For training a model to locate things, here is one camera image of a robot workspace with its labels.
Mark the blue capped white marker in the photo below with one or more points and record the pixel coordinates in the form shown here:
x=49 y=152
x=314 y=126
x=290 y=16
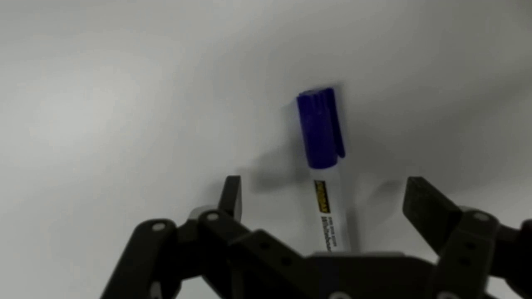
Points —
x=320 y=126

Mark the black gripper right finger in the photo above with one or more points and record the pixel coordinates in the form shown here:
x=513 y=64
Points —
x=472 y=249

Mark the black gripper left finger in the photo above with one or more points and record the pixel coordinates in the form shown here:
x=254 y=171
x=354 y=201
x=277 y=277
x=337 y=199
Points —
x=184 y=259

